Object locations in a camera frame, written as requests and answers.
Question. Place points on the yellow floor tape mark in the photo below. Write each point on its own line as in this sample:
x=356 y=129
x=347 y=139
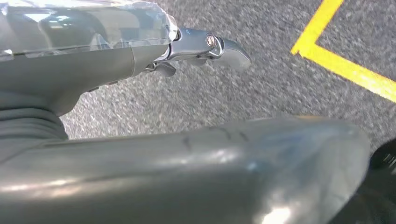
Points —
x=340 y=65

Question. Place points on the grey robot body shell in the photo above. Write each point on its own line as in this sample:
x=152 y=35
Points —
x=185 y=179

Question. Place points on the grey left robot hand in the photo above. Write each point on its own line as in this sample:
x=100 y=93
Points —
x=77 y=61

